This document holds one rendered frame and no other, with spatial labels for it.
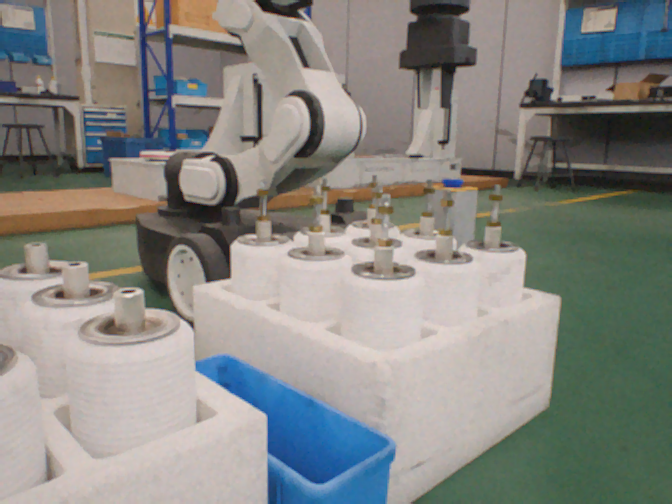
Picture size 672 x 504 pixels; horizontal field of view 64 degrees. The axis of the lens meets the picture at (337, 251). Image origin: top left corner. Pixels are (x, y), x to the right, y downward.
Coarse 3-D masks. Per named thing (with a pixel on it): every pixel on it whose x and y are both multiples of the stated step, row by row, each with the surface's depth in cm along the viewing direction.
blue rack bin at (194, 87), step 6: (156, 78) 562; (162, 78) 553; (156, 84) 563; (162, 84) 555; (174, 84) 539; (180, 84) 539; (186, 84) 543; (192, 84) 548; (198, 84) 552; (204, 84) 556; (174, 90) 541; (180, 90) 540; (186, 90) 545; (192, 90) 549; (198, 90) 554; (204, 90) 559; (156, 96) 569; (198, 96) 556; (204, 96) 561
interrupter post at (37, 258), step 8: (32, 248) 57; (40, 248) 58; (32, 256) 57; (40, 256) 58; (48, 256) 59; (32, 264) 58; (40, 264) 58; (48, 264) 59; (32, 272) 58; (40, 272) 58
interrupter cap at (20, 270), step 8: (16, 264) 60; (24, 264) 61; (56, 264) 61; (0, 272) 57; (8, 272) 57; (16, 272) 58; (24, 272) 58; (48, 272) 59; (56, 272) 58; (16, 280) 55; (24, 280) 55
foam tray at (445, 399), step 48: (240, 336) 72; (288, 336) 64; (336, 336) 61; (432, 336) 62; (480, 336) 65; (528, 336) 74; (336, 384) 59; (384, 384) 54; (432, 384) 59; (480, 384) 67; (528, 384) 76; (384, 432) 55; (432, 432) 61; (480, 432) 69; (432, 480) 62
